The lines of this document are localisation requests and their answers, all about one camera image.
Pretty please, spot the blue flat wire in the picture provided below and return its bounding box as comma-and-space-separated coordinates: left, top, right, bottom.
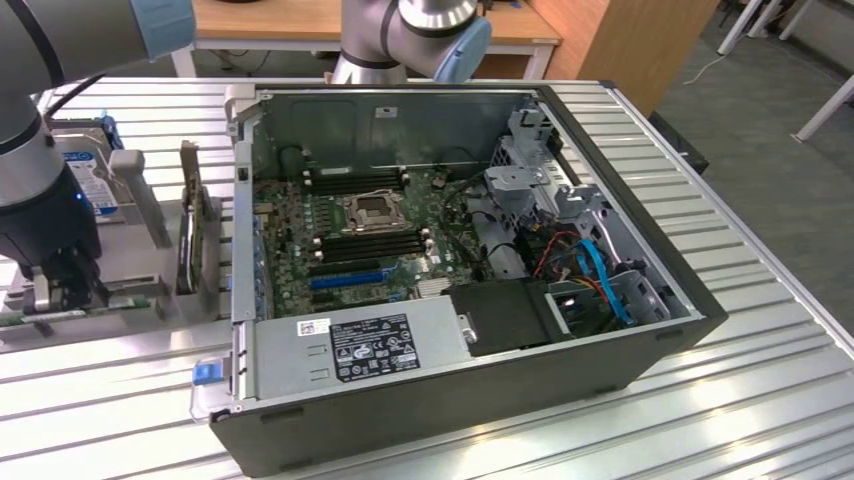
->
577, 239, 636, 329

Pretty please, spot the red wire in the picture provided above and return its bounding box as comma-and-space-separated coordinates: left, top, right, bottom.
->
544, 230, 589, 271

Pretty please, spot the grey parts rack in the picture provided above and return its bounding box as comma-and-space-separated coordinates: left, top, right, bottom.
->
0, 114, 226, 351

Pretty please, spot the green RAM stick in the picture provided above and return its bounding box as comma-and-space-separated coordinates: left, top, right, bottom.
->
0, 294, 161, 329

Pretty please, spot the black power supply label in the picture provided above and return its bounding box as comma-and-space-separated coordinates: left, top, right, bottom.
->
330, 313, 421, 384

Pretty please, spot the hard disk with blue label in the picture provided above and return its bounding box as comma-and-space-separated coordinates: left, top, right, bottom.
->
50, 117, 129, 226

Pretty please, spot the CPU socket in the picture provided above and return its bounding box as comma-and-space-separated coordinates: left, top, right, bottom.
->
333, 189, 416, 236

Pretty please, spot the green motherboard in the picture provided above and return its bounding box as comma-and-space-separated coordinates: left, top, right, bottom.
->
251, 164, 496, 321

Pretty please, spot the graphics card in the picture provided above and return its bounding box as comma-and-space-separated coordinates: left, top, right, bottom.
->
174, 139, 222, 296

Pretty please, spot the blue expansion slot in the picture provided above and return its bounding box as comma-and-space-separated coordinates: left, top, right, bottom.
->
310, 272, 389, 292

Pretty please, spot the black fan shroud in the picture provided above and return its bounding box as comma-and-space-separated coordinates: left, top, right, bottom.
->
448, 279, 576, 357

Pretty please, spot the black wire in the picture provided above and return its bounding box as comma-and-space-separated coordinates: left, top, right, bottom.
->
438, 169, 509, 281

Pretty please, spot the white table leg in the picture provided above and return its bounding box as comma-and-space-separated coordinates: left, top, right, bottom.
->
793, 74, 854, 144
717, 0, 769, 56

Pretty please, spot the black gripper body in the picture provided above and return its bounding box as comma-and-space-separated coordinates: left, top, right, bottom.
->
0, 172, 105, 266

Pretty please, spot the wooden desk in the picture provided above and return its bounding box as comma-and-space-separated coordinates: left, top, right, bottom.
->
171, 0, 566, 81

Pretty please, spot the black open PC case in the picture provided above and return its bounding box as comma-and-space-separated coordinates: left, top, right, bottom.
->
190, 82, 731, 479

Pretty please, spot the white floor cable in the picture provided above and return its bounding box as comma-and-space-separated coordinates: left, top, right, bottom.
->
686, 49, 727, 84

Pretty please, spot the black expansion slot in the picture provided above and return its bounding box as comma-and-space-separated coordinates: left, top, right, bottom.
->
308, 259, 382, 279

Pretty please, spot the grey power supply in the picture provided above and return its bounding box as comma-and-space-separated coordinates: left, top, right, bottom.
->
250, 294, 482, 401

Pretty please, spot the grey metal disk bay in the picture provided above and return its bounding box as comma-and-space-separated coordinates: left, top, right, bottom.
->
484, 107, 693, 326

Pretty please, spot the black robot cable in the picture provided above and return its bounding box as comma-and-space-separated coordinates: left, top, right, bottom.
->
43, 73, 109, 124

